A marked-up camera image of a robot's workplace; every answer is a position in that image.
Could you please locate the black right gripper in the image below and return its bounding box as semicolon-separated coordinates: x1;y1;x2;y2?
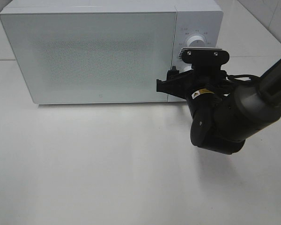
155;62;228;113

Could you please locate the white microwave oven body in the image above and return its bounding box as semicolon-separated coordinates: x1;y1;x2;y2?
0;0;223;102

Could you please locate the white microwave knob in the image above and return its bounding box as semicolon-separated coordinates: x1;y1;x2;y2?
182;66;193;76
186;34;206;47

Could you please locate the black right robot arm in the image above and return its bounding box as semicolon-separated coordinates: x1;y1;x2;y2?
156;47;281;155

